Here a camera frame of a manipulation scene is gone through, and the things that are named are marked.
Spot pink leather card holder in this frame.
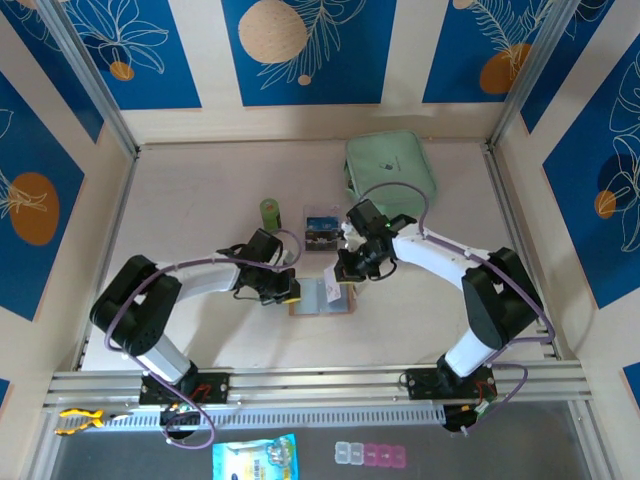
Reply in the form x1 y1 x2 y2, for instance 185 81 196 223
288 277 359 318

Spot white pink patterned card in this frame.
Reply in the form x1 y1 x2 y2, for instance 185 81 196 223
323 268 347 304

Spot green cylindrical container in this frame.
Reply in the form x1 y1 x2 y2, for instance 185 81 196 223
258 197 284 237

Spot clear plastic tray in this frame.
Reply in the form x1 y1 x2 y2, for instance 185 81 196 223
301 201 347 257

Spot mint green zip pouch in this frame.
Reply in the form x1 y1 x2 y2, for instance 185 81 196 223
343 130 439 223

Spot blue snack packet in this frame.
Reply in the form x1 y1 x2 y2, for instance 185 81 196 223
211 433 302 480

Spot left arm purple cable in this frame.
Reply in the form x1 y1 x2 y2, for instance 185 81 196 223
102 227 303 449

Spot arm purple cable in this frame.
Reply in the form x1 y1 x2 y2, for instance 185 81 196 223
102 227 303 449
357 180 556 438

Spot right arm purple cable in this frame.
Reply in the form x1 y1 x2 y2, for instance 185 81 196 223
357 180 556 438

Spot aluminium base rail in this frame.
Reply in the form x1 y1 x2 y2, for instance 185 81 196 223
42 360 595 409

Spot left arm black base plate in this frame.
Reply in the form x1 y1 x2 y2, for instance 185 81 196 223
138 369 232 407

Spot grey slotted cable duct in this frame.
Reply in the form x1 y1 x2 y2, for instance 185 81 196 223
107 403 447 435

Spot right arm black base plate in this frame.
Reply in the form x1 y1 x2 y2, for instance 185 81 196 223
403 366 497 402

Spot aluminium side rail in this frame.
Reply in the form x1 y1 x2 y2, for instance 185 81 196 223
482 141 561 362
73 149 141 374

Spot aluminium frame post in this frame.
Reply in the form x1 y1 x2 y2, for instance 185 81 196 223
35 0 142 159
491 0 577 151

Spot yellow handled pliers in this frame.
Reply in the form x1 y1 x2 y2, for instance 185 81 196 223
54 407 134 437

